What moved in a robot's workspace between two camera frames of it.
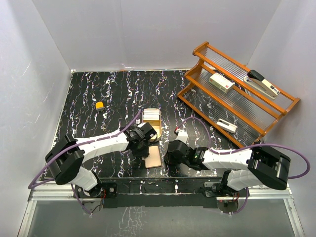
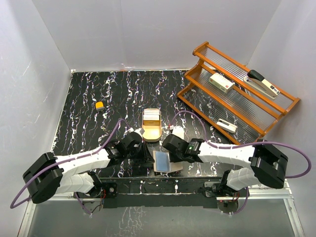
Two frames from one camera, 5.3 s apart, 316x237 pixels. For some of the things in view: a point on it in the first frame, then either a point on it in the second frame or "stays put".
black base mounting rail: [186, 192] stays put
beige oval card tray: [153, 116] stays put
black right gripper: [170, 159] → [174, 159]
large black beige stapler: [256, 81] stays put
